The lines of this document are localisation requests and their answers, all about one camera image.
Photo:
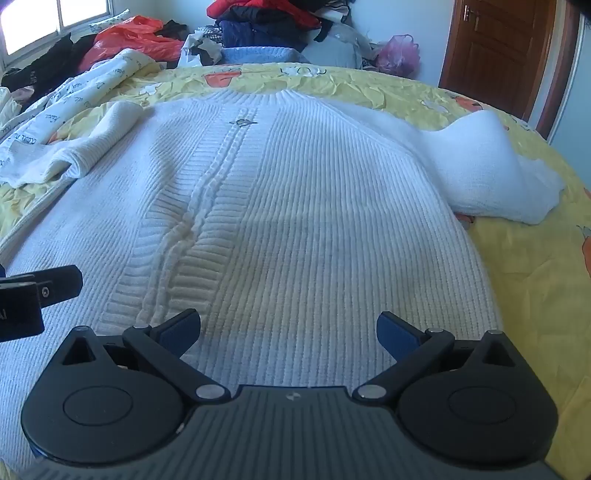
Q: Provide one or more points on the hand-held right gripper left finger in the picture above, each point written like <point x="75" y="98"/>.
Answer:
<point x="178" y="333"/>

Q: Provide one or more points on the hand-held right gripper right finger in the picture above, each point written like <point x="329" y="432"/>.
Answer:
<point x="392" y="333"/>

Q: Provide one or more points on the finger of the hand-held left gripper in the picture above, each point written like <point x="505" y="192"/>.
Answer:
<point x="62" y="282"/>

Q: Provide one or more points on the white knit sweater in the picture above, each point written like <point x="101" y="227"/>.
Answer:
<point x="295" y="221"/>

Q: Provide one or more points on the pile of clothes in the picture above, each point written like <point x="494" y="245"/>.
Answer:
<point x="258" y="23"/>

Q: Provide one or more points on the yellow printed quilt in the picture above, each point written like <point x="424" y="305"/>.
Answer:
<point x="531" y="286"/>

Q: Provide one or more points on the white printed cloth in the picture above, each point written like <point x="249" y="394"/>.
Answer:
<point x="69" y="101"/>

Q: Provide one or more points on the black garment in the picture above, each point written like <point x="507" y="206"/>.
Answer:
<point x="46" y="64"/>

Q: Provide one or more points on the red plastic bag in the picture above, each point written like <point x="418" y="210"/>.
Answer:
<point x="134" y="39"/>

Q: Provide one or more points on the window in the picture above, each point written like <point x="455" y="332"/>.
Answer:
<point x="27" y="27"/>

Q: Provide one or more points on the pink plastic bag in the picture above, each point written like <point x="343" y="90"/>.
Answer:
<point x="399" y="53"/>

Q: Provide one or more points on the light blue knit garment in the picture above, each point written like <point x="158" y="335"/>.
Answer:
<point x="258" y="55"/>

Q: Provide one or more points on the brown wooden door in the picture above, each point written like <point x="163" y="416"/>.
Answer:
<point x="498" y="46"/>

